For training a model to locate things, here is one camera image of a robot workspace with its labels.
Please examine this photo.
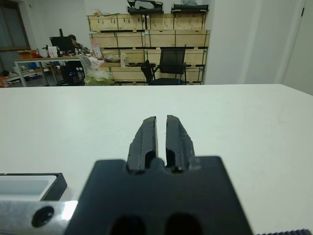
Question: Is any white frame wooden desk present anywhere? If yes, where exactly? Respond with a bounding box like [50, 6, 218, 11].
[13, 55, 86, 87]

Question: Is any black mesh office chair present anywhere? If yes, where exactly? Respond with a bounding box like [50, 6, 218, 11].
[149, 48, 188, 86]

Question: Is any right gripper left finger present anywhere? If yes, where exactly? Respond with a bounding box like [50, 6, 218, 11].
[127, 116, 158, 174]

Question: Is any brown cardboard box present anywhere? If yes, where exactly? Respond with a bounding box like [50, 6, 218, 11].
[17, 49, 38, 59]

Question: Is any seated person dark hair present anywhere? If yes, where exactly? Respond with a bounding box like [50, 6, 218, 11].
[66, 34, 90, 55]

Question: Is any black box white insert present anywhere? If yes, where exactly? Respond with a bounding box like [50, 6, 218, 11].
[0, 172, 68, 202]

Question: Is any black computer tower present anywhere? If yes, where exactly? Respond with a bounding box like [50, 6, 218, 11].
[62, 60, 86, 86]

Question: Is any yellow green plastic bag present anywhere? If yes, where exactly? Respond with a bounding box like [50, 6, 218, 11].
[84, 73, 115, 86]

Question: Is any white plastic bag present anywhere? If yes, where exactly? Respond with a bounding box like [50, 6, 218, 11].
[80, 55, 111, 78]

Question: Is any white plastic container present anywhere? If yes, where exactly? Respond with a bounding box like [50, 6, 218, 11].
[121, 52, 133, 67]

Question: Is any black computer monitor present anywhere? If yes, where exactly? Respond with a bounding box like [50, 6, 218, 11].
[49, 36, 75, 56]

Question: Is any dark framed window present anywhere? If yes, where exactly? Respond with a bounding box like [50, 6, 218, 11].
[0, 4, 31, 51]

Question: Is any black moulded tray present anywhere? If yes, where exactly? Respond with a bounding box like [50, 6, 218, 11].
[171, 2, 210, 14]
[127, 0, 164, 14]

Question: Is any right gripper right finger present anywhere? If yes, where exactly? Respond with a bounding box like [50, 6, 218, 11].
[165, 114, 196, 173]

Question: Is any pink white tall carton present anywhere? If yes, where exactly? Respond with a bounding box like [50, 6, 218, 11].
[91, 40, 102, 59]

